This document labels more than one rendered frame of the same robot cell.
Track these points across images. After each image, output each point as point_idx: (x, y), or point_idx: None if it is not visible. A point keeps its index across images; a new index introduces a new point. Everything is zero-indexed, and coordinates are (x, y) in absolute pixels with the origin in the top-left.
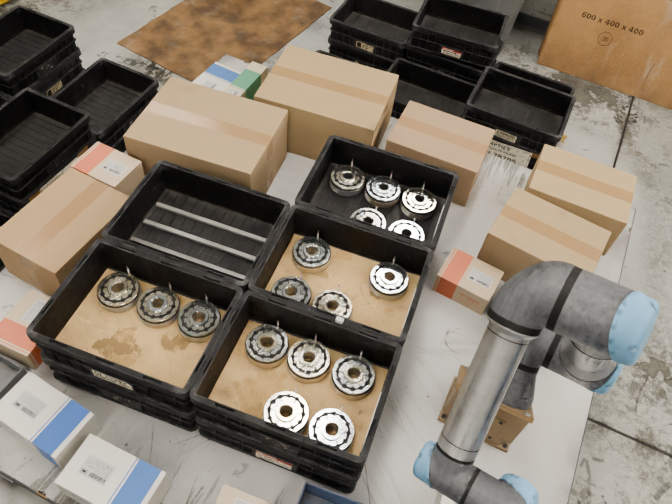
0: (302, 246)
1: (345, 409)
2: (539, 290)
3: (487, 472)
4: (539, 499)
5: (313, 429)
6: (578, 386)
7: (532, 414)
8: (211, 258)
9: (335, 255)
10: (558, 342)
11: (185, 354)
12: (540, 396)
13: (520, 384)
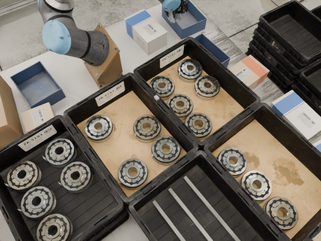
0: (136, 179)
1: (175, 79)
2: None
3: (122, 50)
4: (111, 34)
5: (198, 72)
6: (48, 58)
7: (95, 28)
8: (202, 213)
9: (116, 168)
10: (64, 15)
11: (246, 148)
12: (69, 62)
13: (91, 31)
